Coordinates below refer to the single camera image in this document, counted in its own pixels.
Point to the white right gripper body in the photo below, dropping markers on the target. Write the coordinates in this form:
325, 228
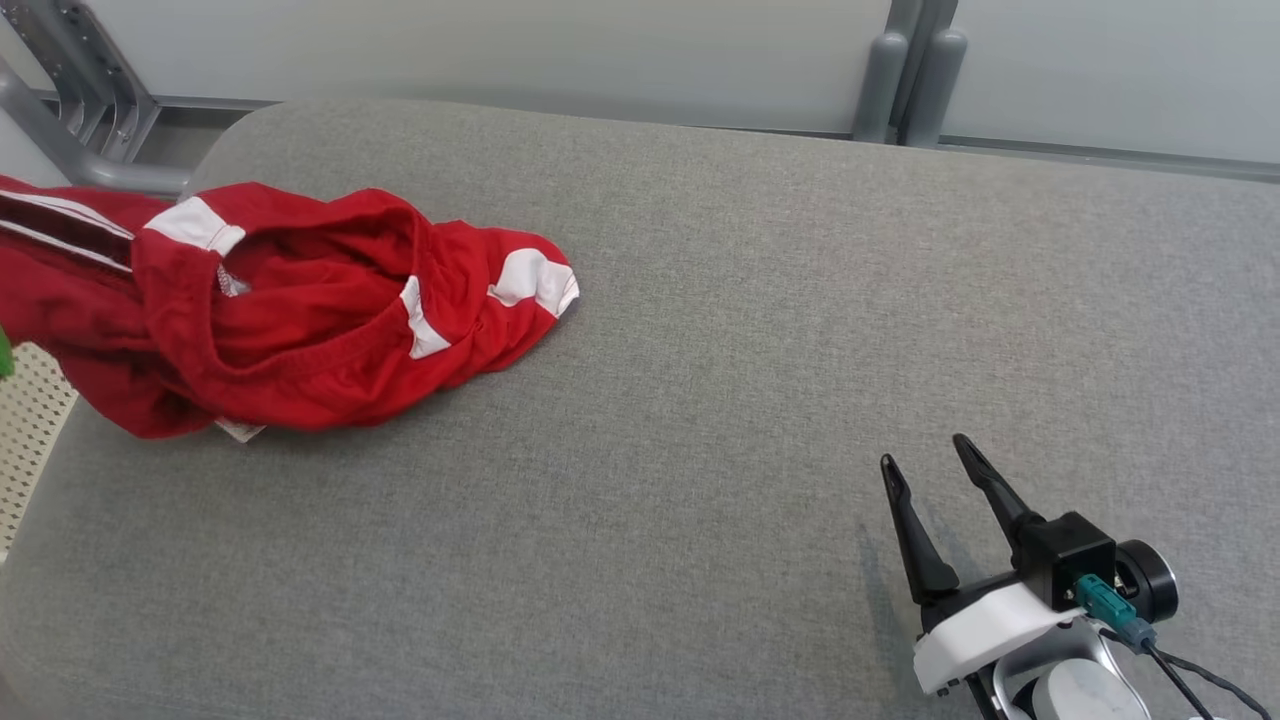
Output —
985, 630

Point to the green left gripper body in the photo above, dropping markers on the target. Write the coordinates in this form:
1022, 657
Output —
4, 355

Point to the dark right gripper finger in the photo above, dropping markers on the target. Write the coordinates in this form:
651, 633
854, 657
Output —
995, 495
922, 560

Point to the red jersey with black numbers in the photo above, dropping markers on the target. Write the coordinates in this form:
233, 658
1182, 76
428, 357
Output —
320, 380

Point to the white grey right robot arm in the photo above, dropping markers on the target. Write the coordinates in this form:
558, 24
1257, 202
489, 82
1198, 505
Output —
1085, 690

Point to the cream perforated laundry basket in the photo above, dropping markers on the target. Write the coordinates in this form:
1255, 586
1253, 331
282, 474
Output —
30, 450

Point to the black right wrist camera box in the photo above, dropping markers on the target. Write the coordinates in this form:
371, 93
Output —
1070, 550

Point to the teal right camera connector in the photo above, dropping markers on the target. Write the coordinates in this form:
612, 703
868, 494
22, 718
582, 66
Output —
1110, 605

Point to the grey metal frame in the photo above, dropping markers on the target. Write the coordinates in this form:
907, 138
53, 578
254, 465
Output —
70, 70

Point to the grey rounded post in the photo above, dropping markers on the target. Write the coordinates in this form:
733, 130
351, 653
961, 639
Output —
880, 90
935, 90

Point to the aluminium partition post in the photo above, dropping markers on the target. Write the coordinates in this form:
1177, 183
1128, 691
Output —
915, 15

